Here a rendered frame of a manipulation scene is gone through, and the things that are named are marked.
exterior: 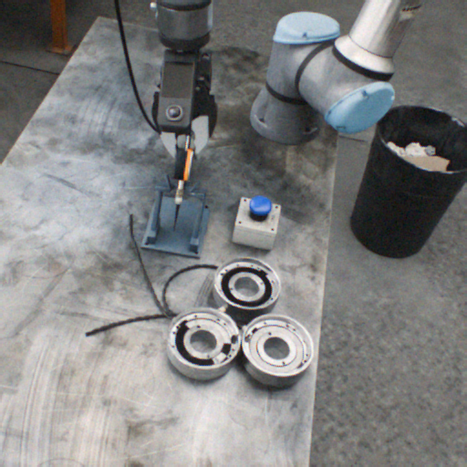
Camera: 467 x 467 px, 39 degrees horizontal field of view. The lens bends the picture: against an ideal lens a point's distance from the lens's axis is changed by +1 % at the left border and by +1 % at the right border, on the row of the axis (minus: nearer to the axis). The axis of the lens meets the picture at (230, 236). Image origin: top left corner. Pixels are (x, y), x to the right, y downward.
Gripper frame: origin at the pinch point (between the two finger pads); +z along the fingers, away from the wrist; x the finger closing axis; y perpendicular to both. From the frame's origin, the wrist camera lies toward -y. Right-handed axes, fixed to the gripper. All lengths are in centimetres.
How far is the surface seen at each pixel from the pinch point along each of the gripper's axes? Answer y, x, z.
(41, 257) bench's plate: -11.2, 22.1, 13.4
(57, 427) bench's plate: -39.2, 13.2, 14.6
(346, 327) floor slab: 43, -44, 100
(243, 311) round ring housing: -19.7, -10.4, 13.5
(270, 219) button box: -0.5, -14.3, 12.6
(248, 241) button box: -3.2, -10.7, 15.5
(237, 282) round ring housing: -13.1, -9.2, 14.8
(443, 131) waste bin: 100, -75, 66
